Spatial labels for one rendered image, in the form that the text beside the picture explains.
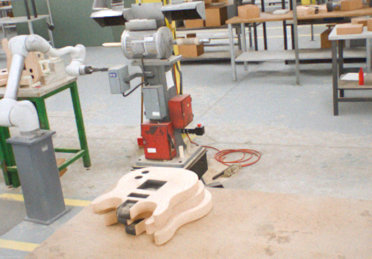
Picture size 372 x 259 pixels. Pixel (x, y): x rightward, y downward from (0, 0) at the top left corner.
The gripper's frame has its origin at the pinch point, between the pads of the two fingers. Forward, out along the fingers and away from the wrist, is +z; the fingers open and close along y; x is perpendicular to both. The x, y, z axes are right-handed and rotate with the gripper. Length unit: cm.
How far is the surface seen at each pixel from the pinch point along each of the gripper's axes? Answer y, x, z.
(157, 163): 16, -78, 52
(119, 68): 38, 3, 36
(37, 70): 28, 3, -52
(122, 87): 35, -12, 36
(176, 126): 8, -47, 69
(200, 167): -17, -88, 77
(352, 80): -235, -35, 180
